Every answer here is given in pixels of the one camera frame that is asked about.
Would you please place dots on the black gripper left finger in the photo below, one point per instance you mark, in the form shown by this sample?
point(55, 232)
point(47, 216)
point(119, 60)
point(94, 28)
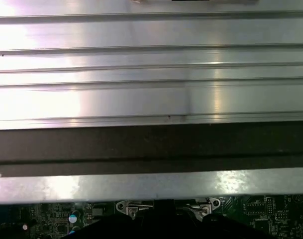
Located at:
point(141, 229)

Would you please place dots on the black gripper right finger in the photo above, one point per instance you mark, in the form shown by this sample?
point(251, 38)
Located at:
point(206, 231)

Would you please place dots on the green motherboard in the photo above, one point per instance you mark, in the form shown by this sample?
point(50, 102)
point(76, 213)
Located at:
point(265, 224)

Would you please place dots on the small silver capacitor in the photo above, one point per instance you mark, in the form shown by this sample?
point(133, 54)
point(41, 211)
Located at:
point(74, 218)

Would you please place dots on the black PC case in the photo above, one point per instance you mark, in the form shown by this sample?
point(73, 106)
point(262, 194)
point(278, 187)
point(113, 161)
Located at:
point(151, 144)

